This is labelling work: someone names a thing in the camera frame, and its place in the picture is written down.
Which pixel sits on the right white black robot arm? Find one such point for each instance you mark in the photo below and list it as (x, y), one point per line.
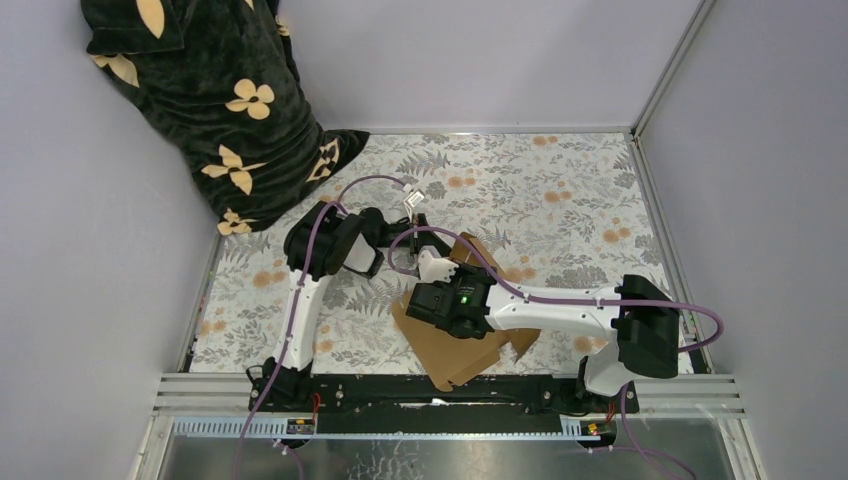
(637, 321)

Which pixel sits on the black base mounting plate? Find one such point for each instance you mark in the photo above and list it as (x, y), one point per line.
(410, 404)

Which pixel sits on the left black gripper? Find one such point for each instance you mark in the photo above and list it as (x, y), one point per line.
(418, 233)

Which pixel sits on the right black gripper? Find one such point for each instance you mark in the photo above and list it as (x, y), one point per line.
(461, 270)

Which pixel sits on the aluminium frame rail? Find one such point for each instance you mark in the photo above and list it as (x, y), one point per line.
(216, 405)

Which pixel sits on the black floral plush blanket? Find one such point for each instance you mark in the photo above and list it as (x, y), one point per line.
(218, 80)

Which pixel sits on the brown cardboard paper box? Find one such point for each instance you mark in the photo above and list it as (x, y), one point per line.
(451, 362)

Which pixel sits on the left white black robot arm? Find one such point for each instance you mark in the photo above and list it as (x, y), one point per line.
(317, 247)

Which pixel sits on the floral patterned table mat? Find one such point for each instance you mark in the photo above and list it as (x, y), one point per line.
(553, 210)

